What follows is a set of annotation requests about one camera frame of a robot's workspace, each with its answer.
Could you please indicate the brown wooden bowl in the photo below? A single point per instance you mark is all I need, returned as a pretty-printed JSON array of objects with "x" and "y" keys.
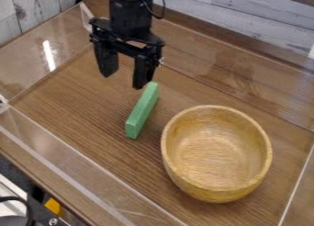
[{"x": 216, "y": 153}]

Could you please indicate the yellow black device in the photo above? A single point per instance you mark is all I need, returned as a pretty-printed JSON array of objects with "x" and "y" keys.
[{"x": 48, "y": 211}]

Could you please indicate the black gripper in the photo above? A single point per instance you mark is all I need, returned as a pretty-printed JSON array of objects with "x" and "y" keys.
[{"x": 124, "y": 33}]

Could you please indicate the clear acrylic corner bracket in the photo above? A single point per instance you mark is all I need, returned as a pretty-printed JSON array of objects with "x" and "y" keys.
[{"x": 85, "y": 16}]

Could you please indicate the green rectangular block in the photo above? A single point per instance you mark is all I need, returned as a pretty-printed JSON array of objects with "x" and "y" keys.
[{"x": 142, "y": 110}]

